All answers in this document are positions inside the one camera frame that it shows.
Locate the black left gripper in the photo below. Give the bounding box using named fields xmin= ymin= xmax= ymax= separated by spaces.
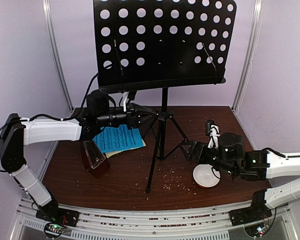
xmin=96 ymin=102 xmax=156 ymax=130

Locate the yellow sheet music paper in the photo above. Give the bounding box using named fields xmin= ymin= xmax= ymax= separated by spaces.
xmin=104 ymin=140 xmax=146 ymax=159

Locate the aluminium corner post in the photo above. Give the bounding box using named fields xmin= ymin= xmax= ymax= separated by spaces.
xmin=42 ymin=0 xmax=74 ymax=112
xmin=232 ymin=0 xmax=265 ymax=115

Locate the black music stand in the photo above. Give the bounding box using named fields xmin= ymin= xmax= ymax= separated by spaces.
xmin=92 ymin=0 xmax=238 ymax=194

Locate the white ceramic bowl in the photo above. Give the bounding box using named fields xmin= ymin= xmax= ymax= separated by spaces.
xmin=192 ymin=164 xmax=221 ymax=188

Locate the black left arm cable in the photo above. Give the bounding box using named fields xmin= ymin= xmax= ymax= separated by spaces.
xmin=0 ymin=72 xmax=101 ymax=173

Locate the red wooden metronome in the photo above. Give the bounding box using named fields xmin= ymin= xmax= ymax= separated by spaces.
xmin=80 ymin=140 xmax=111 ymax=179

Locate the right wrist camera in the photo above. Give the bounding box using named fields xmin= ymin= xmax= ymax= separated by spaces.
xmin=205 ymin=119 xmax=221 ymax=149

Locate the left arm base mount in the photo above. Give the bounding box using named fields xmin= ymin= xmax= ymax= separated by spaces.
xmin=35 ymin=208 xmax=80 ymax=227

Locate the blue paper sheet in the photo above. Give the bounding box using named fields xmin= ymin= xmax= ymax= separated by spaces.
xmin=93 ymin=125 xmax=143 ymax=153

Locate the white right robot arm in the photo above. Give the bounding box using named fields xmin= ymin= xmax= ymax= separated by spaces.
xmin=179 ymin=132 xmax=300 ymax=221

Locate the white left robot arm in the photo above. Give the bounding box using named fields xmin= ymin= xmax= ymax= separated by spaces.
xmin=0 ymin=90 xmax=156 ymax=222

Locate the right aluminium corner post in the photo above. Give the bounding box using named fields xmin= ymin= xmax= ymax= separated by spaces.
xmin=232 ymin=0 xmax=265 ymax=115

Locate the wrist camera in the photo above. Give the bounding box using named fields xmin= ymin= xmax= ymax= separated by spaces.
xmin=119 ymin=91 xmax=137 ymax=112
xmin=205 ymin=119 xmax=221 ymax=149

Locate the clear plastic metronome cover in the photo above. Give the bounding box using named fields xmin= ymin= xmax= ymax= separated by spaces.
xmin=83 ymin=140 xmax=106 ymax=169

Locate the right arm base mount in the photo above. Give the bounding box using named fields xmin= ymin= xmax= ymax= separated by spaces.
xmin=229 ymin=206 xmax=272 ymax=226

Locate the left aluminium corner post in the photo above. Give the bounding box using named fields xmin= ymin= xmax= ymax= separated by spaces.
xmin=42 ymin=0 xmax=74 ymax=112

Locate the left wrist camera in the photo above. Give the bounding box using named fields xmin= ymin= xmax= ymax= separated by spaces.
xmin=119 ymin=91 xmax=137 ymax=112

